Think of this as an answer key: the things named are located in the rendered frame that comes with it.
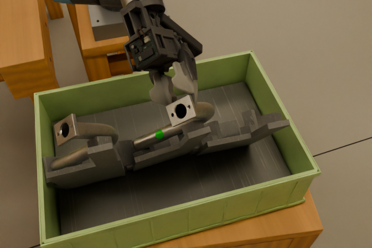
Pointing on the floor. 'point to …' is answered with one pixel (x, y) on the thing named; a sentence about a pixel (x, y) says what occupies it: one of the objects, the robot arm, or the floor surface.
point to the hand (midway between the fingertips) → (186, 108)
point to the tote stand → (259, 231)
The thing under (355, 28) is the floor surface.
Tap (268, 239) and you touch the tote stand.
